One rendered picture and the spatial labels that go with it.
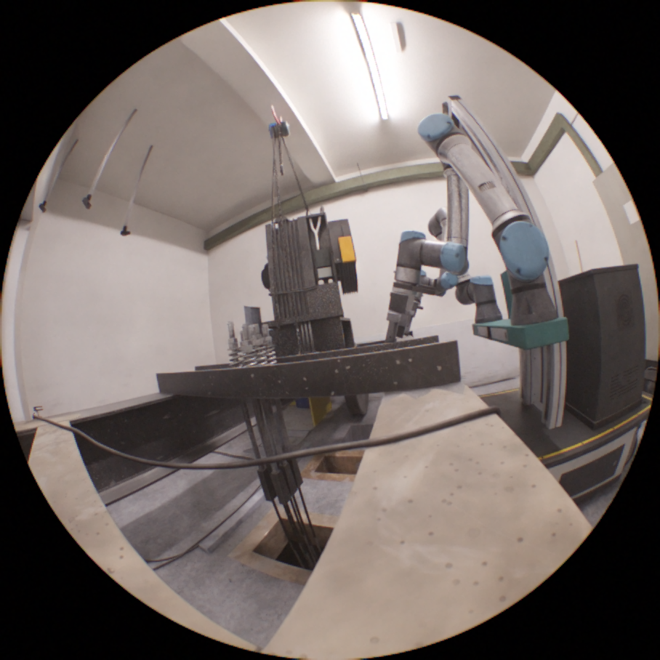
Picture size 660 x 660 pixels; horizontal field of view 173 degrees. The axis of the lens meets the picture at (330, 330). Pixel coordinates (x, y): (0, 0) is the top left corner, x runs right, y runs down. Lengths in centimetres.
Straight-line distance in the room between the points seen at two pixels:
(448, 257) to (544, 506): 53
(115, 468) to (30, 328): 213
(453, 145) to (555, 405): 87
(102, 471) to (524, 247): 118
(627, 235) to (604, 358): 182
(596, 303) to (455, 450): 74
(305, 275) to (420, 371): 111
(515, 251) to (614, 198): 222
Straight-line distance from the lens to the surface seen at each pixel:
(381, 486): 17
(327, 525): 103
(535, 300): 64
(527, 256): 52
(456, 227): 72
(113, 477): 82
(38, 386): 272
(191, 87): 234
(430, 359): 38
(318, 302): 133
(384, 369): 38
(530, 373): 112
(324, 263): 143
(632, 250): 257
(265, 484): 70
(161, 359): 303
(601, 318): 86
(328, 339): 119
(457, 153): 66
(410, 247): 62
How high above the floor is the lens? 77
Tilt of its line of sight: 2 degrees up
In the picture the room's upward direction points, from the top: 9 degrees counter-clockwise
